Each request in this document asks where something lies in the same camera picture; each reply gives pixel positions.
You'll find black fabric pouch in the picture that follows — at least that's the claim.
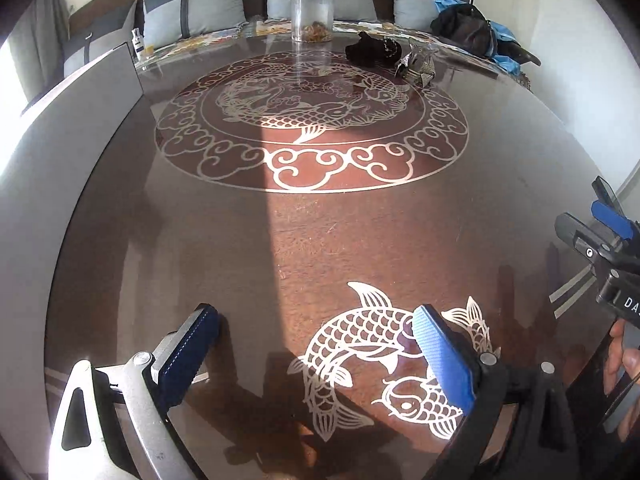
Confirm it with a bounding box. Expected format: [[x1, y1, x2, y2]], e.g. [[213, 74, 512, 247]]
[[345, 32, 402, 68]]

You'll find grey curtain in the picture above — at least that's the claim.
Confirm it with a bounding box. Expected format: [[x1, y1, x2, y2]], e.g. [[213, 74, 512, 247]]
[[9, 0, 68, 106]]

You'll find person's right hand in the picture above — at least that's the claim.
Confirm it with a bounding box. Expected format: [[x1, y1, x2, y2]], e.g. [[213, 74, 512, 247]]
[[603, 318, 640, 442]]

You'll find small white pump bottle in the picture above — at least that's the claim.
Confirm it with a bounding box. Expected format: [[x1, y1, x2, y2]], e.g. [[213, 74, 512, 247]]
[[131, 27, 144, 62]]

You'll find grey pillow far left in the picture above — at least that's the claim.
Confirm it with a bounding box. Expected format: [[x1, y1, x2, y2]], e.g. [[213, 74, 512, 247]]
[[63, 0, 138, 77]]

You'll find blue cloth on sofa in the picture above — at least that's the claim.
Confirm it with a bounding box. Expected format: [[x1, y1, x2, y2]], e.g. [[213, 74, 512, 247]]
[[436, 0, 522, 77]]

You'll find black handbag on sofa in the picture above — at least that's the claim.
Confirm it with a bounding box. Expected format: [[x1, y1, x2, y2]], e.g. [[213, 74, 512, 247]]
[[431, 3, 497, 58]]

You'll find clear jar black lid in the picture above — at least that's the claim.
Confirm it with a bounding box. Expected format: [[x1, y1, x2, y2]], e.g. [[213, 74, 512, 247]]
[[291, 0, 334, 44]]

